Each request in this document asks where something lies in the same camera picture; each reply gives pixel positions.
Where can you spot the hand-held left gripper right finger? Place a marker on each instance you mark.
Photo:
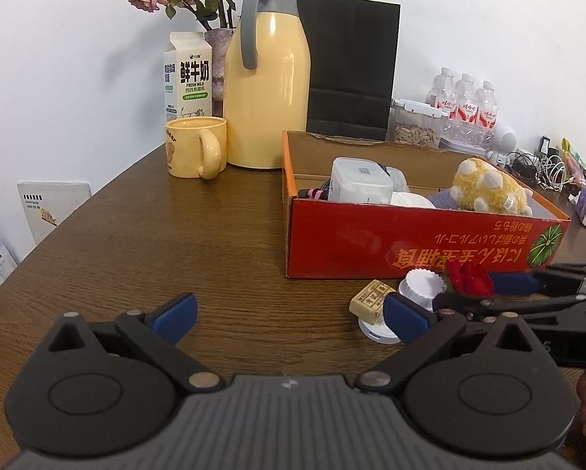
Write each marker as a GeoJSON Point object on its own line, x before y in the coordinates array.
{"type": "Point", "coordinates": [405, 318]}

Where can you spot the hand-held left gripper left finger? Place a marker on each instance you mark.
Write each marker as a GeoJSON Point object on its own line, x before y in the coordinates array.
{"type": "Point", "coordinates": [175, 316]}

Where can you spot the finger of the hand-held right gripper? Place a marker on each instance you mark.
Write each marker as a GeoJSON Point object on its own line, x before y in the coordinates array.
{"type": "Point", "coordinates": [478, 304]}
{"type": "Point", "coordinates": [518, 283]}

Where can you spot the red toy item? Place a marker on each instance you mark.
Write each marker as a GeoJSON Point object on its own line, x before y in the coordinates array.
{"type": "Point", "coordinates": [471, 276]}

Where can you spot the white bottle cap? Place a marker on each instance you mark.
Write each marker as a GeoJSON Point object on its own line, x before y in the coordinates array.
{"type": "Point", "coordinates": [376, 334]}

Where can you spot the white fluted cap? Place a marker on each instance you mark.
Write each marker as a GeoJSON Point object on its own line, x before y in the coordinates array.
{"type": "Point", "coordinates": [420, 286]}

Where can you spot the beige candy cube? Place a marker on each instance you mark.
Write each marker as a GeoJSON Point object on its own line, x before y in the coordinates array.
{"type": "Point", "coordinates": [368, 301]}

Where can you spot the red cardboard box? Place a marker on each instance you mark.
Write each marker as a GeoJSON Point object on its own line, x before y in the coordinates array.
{"type": "Point", "coordinates": [371, 240]}

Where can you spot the yellow white plush toy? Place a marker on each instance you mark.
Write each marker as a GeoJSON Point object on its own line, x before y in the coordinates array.
{"type": "Point", "coordinates": [483, 186]}

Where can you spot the white cloth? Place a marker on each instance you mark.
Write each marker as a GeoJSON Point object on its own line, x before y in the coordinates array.
{"type": "Point", "coordinates": [410, 199]}

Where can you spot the clear cotton swab box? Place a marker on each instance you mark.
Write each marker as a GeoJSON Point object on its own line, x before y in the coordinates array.
{"type": "Point", "coordinates": [359, 181]}

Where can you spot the colourful snack packet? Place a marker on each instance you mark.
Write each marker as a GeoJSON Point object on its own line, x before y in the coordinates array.
{"type": "Point", "coordinates": [576, 161]}

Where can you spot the white robot speaker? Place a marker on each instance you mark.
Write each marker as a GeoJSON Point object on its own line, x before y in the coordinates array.
{"type": "Point", "coordinates": [507, 139]}

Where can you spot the pale tin box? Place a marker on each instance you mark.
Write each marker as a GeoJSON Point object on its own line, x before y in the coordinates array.
{"type": "Point", "coordinates": [464, 145]}

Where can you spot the yellow mug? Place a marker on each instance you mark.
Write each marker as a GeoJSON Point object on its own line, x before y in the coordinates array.
{"type": "Point", "coordinates": [185, 149]}

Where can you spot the clear food container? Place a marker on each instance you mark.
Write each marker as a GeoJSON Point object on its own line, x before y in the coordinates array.
{"type": "Point", "coordinates": [415, 132]}

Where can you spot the white milk carton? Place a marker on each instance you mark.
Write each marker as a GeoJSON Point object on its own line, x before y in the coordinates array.
{"type": "Point", "coordinates": [187, 73]}

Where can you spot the yellow thermos jug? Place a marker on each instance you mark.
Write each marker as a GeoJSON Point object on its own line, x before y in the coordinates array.
{"type": "Point", "coordinates": [268, 83]}

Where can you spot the pink glass vase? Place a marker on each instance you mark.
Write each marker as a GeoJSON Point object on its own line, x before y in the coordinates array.
{"type": "Point", "coordinates": [219, 58]}

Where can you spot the black paper bag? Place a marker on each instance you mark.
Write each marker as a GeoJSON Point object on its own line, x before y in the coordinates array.
{"type": "Point", "coordinates": [351, 58]}

